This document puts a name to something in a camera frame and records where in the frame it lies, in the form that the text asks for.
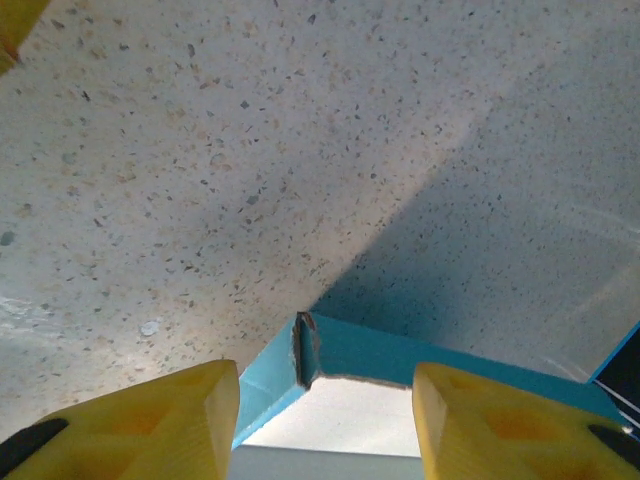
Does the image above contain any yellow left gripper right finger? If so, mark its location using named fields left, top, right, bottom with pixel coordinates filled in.
left=412, top=362, right=640, bottom=480

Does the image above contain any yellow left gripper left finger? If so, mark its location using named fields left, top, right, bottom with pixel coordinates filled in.
left=0, top=358, right=241, bottom=480

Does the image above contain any blue paper box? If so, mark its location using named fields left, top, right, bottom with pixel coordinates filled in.
left=230, top=310, right=629, bottom=480

